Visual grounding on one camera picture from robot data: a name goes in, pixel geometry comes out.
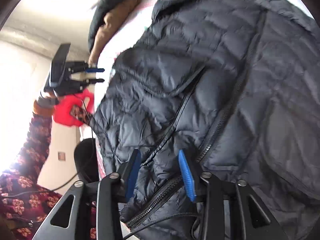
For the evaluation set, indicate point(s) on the red plastic stool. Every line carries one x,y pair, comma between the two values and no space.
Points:
75,110

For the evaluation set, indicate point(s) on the person's left hand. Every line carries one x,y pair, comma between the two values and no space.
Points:
49,98

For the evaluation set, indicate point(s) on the dark navy quilted puffer jacket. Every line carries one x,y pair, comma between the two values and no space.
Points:
233,83

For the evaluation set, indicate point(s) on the folded black garment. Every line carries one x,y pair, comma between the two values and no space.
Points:
103,7

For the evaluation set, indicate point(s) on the folded brown garment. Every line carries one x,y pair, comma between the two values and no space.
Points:
112,21

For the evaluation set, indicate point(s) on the black round chair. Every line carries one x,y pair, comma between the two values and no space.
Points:
85,158

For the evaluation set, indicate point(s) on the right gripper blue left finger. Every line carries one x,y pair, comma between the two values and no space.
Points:
128,176

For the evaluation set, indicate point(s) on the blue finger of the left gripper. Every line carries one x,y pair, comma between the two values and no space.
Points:
93,81
94,70

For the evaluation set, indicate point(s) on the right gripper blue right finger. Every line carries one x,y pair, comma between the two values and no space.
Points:
194,184

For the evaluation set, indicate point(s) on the left forearm floral maroon sleeve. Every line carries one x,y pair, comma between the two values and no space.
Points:
24,203

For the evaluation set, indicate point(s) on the white wall socket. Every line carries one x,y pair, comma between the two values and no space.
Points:
61,156

